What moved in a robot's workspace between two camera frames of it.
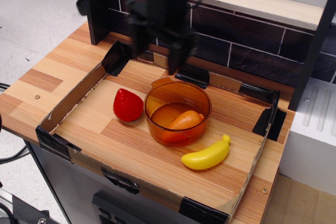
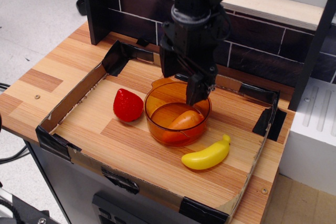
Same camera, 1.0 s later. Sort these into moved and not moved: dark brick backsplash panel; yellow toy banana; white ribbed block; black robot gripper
Moved: black robot gripper
Not moved: dark brick backsplash panel; white ribbed block; yellow toy banana
